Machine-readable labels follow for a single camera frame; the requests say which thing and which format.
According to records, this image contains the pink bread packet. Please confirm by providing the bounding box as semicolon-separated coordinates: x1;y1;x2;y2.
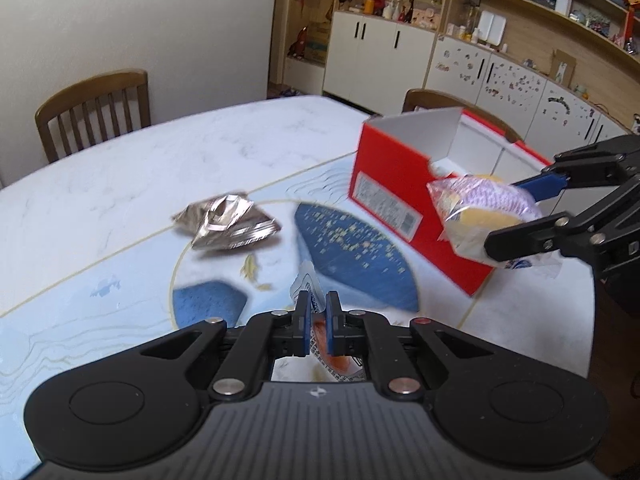
426;176;561;278

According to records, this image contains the silver foil snack bag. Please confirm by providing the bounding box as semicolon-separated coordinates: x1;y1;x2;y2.
171;192;281;252

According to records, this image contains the blue patterned table mat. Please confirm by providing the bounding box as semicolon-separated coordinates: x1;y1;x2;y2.
1;156;594;479

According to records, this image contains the red white cardboard box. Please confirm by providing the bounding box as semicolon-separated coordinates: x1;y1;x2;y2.
349;107;550;295

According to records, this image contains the wooden chair at right side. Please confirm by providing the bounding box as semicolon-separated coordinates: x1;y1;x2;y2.
402;89;522;143

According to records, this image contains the wooden chair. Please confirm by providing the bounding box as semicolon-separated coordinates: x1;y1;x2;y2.
35;68;151;164
402;89;522;143

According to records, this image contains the wooden chair at far side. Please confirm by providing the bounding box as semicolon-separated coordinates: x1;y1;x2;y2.
35;68;151;164

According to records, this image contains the white wall cabinet unit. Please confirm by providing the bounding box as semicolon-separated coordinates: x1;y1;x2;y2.
322;0;639;156

